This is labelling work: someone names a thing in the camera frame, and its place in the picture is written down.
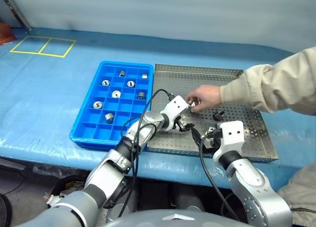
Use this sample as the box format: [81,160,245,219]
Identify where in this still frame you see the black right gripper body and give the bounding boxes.
[206,129,224,153]

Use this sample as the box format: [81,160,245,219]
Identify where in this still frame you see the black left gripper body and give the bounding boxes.
[172,115,197,134]

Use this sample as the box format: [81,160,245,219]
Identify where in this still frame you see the perforated steel tray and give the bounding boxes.
[145,63,279,163]

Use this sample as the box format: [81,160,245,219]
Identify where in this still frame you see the blue plastic compartment tray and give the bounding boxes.
[69,61,155,151]

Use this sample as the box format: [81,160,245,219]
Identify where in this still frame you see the person's bare hand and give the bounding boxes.
[185,85,222,114]

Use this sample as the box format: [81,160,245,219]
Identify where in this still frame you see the dark grey rounded shape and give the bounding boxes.
[170,185,205,212]

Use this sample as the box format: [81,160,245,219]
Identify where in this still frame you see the grey robot torso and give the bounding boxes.
[103,209,255,227]

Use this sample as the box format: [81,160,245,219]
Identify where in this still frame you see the person's beige grey garment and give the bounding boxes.
[276,162,316,227]

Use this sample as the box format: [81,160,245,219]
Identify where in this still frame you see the blue plastic table cover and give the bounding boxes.
[0,27,316,189]

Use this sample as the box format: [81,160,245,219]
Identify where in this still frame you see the white bottle with red cap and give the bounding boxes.
[44,192,62,208]

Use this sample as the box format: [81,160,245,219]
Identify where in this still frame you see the yellow tape floor marking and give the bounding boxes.
[9,36,77,58]

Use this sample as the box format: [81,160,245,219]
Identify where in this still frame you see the black round object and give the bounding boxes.
[0,193,12,227]

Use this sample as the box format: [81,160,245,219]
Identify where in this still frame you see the orange object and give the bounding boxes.
[0,22,13,45]

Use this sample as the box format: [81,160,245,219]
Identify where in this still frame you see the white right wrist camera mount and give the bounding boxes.
[217,120,245,151]

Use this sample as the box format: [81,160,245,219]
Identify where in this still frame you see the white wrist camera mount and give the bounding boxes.
[160,95,191,119]
[217,120,245,151]

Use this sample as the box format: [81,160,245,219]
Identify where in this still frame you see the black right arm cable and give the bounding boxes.
[199,134,240,223]

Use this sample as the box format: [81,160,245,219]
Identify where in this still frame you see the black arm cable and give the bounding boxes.
[199,134,240,223]
[118,88,173,218]

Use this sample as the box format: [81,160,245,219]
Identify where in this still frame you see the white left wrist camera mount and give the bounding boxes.
[160,95,191,119]

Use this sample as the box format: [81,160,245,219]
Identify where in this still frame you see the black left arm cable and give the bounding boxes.
[118,88,173,218]

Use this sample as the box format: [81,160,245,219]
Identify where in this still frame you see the metal frame rail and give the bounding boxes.
[7,0,33,32]

